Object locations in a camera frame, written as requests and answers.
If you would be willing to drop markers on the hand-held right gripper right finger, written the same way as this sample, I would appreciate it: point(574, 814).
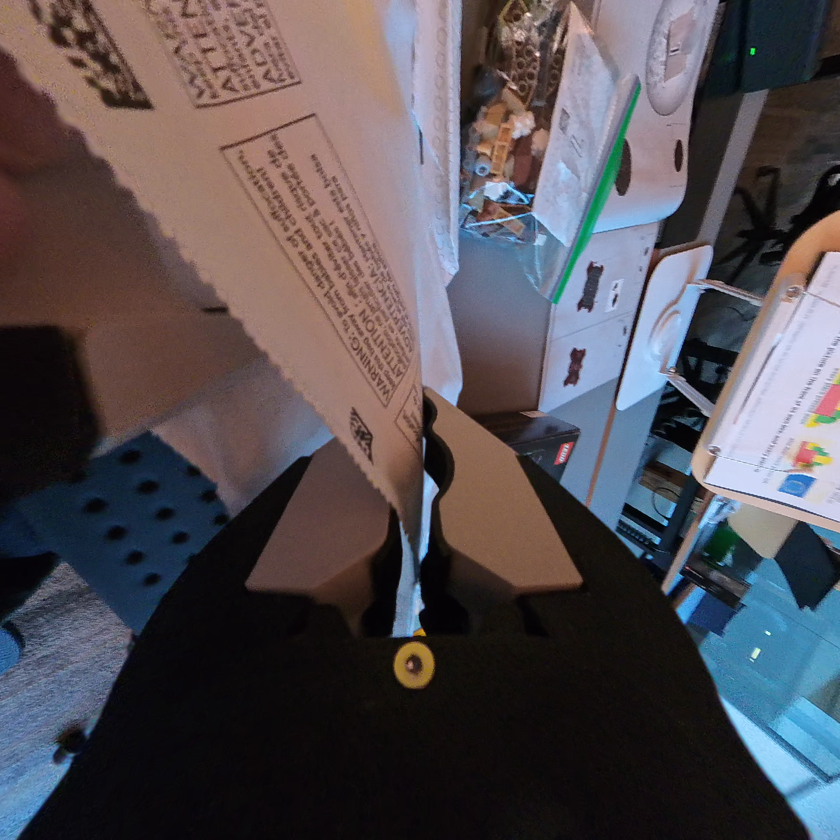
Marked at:
point(505, 525)

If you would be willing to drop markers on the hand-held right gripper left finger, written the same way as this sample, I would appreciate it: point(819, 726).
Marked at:
point(308, 525)

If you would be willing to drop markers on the clear zip bag green seal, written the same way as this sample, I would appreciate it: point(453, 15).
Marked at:
point(544, 262)

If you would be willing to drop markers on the large white paper bag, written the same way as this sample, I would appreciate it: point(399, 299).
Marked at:
point(229, 197)

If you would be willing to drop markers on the instruction booklet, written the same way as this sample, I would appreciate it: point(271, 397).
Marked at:
point(656, 184)

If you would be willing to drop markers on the white printed paper packet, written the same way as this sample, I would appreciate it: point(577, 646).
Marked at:
point(577, 144)

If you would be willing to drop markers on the pile of small toy bricks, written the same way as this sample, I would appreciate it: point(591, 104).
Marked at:
point(505, 118)

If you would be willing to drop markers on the black toy set box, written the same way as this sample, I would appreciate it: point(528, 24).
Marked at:
point(544, 433)

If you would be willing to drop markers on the black perforated chair armrest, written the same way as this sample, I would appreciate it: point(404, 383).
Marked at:
point(131, 512)

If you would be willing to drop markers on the white document stand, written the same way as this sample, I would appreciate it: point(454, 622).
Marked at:
point(663, 315)

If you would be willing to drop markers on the printed instruction sheet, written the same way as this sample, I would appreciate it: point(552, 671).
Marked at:
point(781, 394)

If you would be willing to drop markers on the black box with green lights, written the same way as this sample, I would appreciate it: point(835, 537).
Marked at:
point(768, 39)

